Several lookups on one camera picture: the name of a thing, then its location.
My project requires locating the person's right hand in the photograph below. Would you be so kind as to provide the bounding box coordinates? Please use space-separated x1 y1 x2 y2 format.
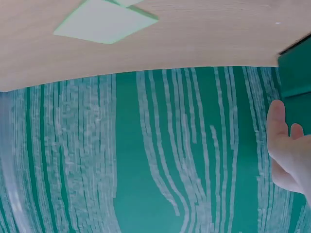
266 99 311 195

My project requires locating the dark green box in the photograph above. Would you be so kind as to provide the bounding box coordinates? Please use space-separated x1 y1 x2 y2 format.
276 33 311 136

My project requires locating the large pale green square pad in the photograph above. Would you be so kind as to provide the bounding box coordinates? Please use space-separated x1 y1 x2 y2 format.
53 0 160 45

